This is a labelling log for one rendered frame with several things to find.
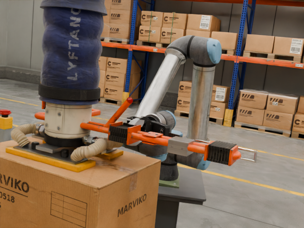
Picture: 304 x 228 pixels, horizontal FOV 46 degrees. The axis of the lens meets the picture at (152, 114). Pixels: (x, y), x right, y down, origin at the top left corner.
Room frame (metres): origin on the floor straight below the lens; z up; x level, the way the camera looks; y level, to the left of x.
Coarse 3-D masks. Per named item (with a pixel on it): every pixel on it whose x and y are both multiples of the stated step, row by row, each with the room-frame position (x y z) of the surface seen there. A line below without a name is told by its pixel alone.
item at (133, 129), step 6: (114, 126) 1.19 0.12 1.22; (120, 126) 1.24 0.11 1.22; (126, 126) 1.25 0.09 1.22; (132, 126) 1.26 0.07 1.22; (138, 126) 1.23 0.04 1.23; (108, 132) 1.21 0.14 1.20; (114, 132) 1.20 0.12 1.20; (120, 132) 1.18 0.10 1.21; (126, 132) 1.17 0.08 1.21; (132, 132) 1.19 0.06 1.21; (108, 138) 1.21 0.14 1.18; (114, 138) 1.19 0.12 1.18; (120, 138) 1.18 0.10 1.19; (126, 138) 1.18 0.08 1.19
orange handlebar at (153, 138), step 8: (40, 112) 1.40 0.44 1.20; (96, 112) 1.55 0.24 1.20; (88, 128) 1.26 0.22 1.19; (96, 128) 1.24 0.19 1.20; (104, 128) 1.23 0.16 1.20; (136, 136) 1.17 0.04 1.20; (144, 136) 1.16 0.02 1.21; (152, 136) 1.15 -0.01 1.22; (160, 136) 1.18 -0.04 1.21; (152, 144) 1.14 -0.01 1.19; (160, 144) 1.14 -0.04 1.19; (200, 144) 1.12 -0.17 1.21; (200, 152) 1.07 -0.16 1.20
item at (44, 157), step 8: (32, 144) 1.27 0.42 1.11; (8, 152) 1.27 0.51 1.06; (16, 152) 1.25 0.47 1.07; (24, 152) 1.24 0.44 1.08; (32, 152) 1.24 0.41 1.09; (40, 152) 1.24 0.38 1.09; (48, 152) 1.25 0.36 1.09; (56, 152) 1.26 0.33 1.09; (64, 152) 1.21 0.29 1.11; (40, 160) 1.20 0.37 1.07; (48, 160) 1.19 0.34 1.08; (56, 160) 1.18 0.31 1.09; (64, 160) 1.18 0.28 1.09; (88, 160) 1.22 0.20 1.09; (64, 168) 1.16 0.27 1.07; (72, 168) 1.14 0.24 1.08; (80, 168) 1.14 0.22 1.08; (88, 168) 1.18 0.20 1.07
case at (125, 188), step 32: (0, 160) 1.22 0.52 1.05; (32, 160) 1.22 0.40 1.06; (96, 160) 1.28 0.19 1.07; (128, 160) 1.32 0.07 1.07; (160, 160) 1.36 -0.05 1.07; (0, 192) 1.22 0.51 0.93; (32, 192) 1.15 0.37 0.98; (64, 192) 1.08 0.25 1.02; (96, 192) 1.02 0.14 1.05; (128, 192) 1.17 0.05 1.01; (0, 224) 1.22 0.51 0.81; (32, 224) 1.14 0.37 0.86; (64, 224) 1.08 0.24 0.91; (96, 224) 1.02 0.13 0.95; (128, 224) 1.18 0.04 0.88
